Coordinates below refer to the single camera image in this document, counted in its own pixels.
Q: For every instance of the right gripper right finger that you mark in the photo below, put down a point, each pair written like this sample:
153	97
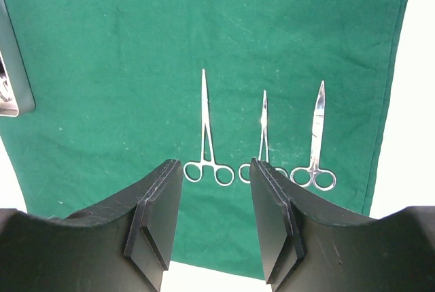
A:
310	244

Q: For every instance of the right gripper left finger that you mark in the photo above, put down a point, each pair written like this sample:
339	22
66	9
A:
122	243

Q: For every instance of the silver surgical scissors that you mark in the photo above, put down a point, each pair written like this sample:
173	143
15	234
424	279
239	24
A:
313	169

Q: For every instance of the silver curved hemostat forceps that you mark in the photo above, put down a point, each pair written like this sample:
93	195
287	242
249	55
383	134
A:
207	154

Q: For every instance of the silver straight hemostat forceps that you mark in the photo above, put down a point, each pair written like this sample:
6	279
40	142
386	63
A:
263	153

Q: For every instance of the green surgical cloth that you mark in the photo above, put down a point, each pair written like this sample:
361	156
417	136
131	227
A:
117	88

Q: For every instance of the silver metal instrument tray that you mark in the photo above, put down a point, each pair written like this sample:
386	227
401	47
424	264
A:
16	95

